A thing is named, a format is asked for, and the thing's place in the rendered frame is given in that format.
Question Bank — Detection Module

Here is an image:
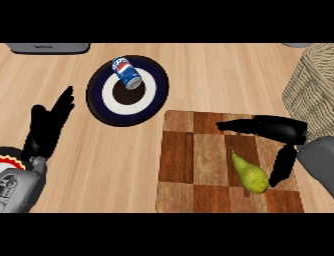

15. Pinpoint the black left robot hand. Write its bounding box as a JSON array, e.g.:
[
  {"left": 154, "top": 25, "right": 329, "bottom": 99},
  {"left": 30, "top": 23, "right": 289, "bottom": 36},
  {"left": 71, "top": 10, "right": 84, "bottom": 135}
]
[{"left": 19, "top": 85, "right": 77, "bottom": 160}]

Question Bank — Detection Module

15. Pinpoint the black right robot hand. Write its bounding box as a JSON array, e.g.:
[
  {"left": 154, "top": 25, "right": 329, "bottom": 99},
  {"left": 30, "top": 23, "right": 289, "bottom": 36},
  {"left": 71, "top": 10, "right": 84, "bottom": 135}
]
[{"left": 216, "top": 114, "right": 310, "bottom": 188}]

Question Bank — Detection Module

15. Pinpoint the green pear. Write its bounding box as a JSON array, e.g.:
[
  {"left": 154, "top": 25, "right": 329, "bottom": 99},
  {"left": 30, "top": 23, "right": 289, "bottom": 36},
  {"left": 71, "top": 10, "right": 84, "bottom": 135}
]
[{"left": 230, "top": 149, "right": 270, "bottom": 195}]

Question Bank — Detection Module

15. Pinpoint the beige wicker basket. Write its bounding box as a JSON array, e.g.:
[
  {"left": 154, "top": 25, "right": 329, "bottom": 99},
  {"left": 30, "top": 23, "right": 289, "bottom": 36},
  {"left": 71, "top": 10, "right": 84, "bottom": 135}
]
[{"left": 281, "top": 42, "right": 334, "bottom": 151}]

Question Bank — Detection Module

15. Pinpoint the checkered wooden cutting board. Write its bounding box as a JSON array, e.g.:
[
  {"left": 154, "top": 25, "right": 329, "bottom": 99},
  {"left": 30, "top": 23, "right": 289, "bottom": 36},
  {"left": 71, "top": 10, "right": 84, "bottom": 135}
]
[{"left": 154, "top": 109, "right": 306, "bottom": 214}]

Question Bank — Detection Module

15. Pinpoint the dark blue and white plate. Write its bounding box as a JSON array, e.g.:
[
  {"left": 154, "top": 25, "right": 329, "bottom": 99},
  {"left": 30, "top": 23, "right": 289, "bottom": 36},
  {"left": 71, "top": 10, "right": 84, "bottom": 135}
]
[{"left": 86, "top": 55, "right": 170, "bottom": 128}]

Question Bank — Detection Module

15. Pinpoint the blue soda can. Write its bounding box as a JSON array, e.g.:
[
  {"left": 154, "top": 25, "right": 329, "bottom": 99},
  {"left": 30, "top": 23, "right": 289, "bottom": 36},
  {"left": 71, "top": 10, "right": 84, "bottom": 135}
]
[{"left": 111, "top": 56, "right": 143, "bottom": 91}]

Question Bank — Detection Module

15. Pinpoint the grey appliance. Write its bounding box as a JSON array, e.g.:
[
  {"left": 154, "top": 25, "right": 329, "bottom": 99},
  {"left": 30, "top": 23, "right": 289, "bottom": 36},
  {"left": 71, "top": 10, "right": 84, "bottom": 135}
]
[{"left": 4, "top": 42, "right": 93, "bottom": 56}]

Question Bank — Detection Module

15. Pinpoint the grey rounded object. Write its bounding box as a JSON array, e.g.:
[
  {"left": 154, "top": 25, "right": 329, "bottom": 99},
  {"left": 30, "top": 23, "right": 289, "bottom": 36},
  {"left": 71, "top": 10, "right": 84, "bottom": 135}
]
[{"left": 281, "top": 42, "right": 315, "bottom": 49}]

